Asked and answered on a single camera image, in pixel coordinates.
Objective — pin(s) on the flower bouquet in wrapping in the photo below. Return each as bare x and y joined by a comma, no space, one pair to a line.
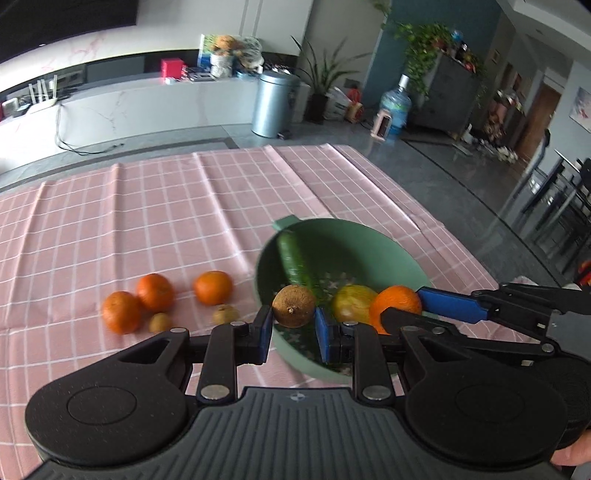
231,53

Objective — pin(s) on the small brown kiwi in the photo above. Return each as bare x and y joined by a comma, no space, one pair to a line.
225,314
160,321

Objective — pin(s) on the red box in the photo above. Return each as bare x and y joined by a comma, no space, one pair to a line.
172,68

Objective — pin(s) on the pink checkered tablecloth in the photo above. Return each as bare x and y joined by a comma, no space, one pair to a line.
138,217

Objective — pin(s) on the large orange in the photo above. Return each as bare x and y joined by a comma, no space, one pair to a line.
396,305

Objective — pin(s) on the silver pedal trash can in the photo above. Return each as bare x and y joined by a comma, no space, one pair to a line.
273,104

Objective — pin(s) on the orange mandarin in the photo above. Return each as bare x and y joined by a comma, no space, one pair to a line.
213,287
122,312
155,292

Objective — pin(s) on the wall picture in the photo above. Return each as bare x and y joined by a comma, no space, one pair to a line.
581,106

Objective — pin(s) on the white marble media console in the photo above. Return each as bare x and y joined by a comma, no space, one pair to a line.
120,110

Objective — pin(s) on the white router with antennas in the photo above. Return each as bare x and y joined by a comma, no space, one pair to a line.
41,99

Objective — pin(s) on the yellow-green tomato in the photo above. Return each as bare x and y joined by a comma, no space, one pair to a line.
353,302

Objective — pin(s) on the large brown kiwi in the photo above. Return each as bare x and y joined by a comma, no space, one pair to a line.
293,306

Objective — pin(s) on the trailing green ivy plant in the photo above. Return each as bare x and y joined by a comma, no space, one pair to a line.
422,46

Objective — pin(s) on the blue water jug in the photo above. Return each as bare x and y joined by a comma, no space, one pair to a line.
396,107

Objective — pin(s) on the pink water jug stand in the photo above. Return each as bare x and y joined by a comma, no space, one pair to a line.
382,125

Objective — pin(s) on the black television screen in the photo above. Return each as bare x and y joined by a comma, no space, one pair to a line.
60,18

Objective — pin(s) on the green colander bowl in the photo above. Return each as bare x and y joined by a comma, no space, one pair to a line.
364,258

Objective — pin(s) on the black dining chair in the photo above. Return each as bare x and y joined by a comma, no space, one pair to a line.
561,203

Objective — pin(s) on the potted plant in black pot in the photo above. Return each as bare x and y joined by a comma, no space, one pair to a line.
318,83

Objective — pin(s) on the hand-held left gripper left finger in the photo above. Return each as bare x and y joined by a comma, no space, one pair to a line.
263,339

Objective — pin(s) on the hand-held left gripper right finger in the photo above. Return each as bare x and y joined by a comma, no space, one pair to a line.
324,339

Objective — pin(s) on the grey cabinet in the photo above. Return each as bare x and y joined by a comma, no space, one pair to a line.
445,92

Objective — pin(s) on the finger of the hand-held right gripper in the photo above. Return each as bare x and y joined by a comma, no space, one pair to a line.
455,305
498,345

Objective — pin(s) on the green cucumber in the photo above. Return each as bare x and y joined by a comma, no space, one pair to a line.
295,263

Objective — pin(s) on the wooden door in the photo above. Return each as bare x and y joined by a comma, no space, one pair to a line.
538,122

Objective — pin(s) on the person's right hand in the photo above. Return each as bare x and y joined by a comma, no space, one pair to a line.
572,454

